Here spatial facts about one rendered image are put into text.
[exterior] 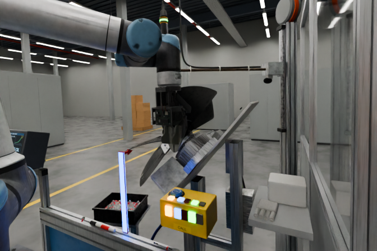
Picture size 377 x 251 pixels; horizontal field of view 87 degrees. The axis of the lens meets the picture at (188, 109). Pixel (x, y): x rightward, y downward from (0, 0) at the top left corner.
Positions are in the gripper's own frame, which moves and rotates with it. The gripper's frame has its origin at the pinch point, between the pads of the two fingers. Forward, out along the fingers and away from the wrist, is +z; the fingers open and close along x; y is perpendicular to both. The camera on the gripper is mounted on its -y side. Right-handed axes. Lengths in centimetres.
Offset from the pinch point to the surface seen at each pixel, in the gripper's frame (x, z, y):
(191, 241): 5.2, 29.6, 1.7
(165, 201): -1.5, 16.2, 5.1
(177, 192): 0.5, 14.7, 0.8
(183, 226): 4.8, 22.5, 5.2
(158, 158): -34, 18, -37
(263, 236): 11, 124, -144
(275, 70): 27, -30, -69
